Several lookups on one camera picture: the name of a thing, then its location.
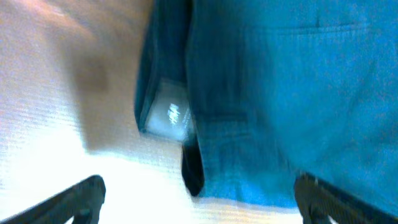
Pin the navy blue shorts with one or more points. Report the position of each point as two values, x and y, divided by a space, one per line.
261 91

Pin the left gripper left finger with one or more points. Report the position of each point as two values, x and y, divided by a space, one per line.
80 203

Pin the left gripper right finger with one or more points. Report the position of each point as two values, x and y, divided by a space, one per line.
320 202

